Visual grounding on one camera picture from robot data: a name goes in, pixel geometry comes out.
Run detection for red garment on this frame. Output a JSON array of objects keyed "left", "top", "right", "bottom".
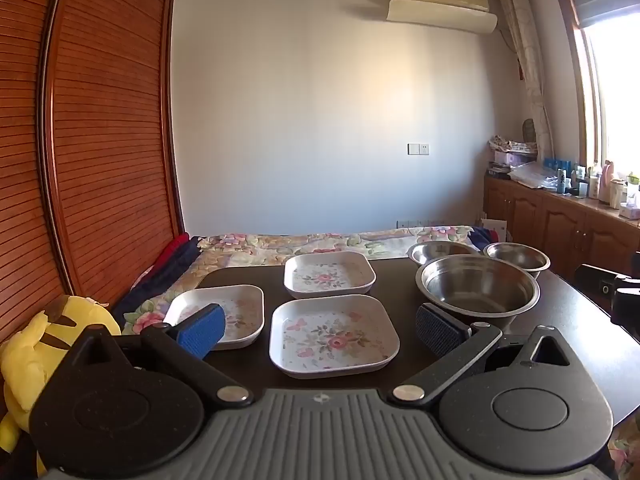
[{"left": 142, "top": 233, "right": 191, "bottom": 281}]

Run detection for yellow plush toy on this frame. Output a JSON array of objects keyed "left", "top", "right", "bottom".
[{"left": 0, "top": 295, "right": 123, "bottom": 478}]

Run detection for red blue striped cloth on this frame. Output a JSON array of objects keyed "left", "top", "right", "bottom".
[{"left": 469, "top": 227, "right": 501, "bottom": 252}]

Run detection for large floral square plate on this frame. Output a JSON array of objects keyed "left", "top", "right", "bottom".
[{"left": 269, "top": 294, "right": 401, "bottom": 380}]

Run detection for medium steel bowl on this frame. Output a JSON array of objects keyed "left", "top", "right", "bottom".
[{"left": 407, "top": 241, "right": 479, "bottom": 266}]

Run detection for small floral square plate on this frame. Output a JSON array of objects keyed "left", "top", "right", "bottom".
[
  {"left": 283, "top": 251, "right": 377, "bottom": 300},
  {"left": 162, "top": 284, "right": 265, "bottom": 351}
]

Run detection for small steel bowl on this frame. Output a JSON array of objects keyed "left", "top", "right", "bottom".
[{"left": 483, "top": 242, "right": 551, "bottom": 281}]

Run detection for clear plastic bags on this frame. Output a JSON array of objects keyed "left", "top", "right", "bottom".
[{"left": 510, "top": 161, "right": 558, "bottom": 189}]

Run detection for white air conditioner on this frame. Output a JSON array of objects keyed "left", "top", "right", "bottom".
[{"left": 386, "top": 0, "right": 499, "bottom": 36}]

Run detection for large steel bowl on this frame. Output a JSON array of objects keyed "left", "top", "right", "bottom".
[{"left": 416, "top": 255, "right": 541, "bottom": 332}]

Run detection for white cardboard box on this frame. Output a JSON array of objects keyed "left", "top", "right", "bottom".
[{"left": 480, "top": 217, "right": 509, "bottom": 243}]

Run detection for patterned beige curtain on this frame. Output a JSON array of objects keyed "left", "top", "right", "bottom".
[{"left": 496, "top": 0, "right": 553, "bottom": 163}]

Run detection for wooden slatted wardrobe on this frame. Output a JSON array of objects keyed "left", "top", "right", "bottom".
[{"left": 0, "top": 0, "right": 183, "bottom": 343}]

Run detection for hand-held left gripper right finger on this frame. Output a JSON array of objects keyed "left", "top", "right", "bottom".
[{"left": 391, "top": 304, "right": 601, "bottom": 406}]

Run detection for floral cloth bundle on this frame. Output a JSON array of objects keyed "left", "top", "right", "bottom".
[{"left": 489, "top": 135, "right": 538, "bottom": 154}]

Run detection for floral bedspread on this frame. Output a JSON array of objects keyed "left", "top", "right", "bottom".
[{"left": 122, "top": 226, "right": 476, "bottom": 336}]

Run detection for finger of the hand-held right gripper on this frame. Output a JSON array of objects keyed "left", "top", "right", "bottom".
[
  {"left": 611, "top": 287, "right": 640, "bottom": 331},
  {"left": 575, "top": 264, "right": 622, "bottom": 312}
]

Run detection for wooden low cabinet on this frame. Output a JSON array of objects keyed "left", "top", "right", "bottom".
[{"left": 482, "top": 172, "right": 640, "bottom": 291}]

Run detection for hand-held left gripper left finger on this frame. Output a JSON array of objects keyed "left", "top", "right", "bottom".
[{"left": 42, "top": 304, "right": 253, "bottom": 409}]

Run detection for navy garment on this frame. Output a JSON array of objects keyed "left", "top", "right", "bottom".
[{"left": 112, "top": 237, "right": 203, "bottom": 318}]

